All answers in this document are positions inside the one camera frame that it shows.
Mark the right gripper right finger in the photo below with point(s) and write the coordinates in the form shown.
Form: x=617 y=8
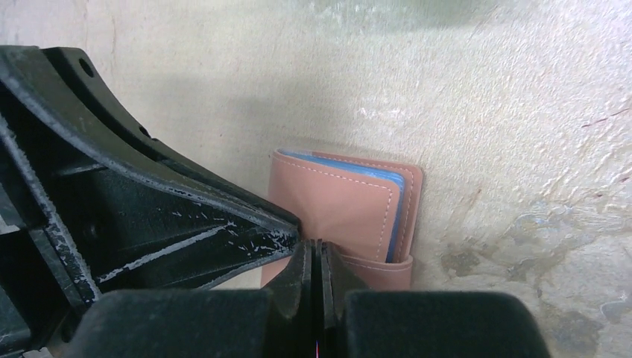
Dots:
x=334 y=280

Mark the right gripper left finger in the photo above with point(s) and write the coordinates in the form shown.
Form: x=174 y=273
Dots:
x=289 y=330

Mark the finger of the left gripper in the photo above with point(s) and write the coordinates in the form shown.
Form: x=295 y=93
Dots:
x=93 y=203

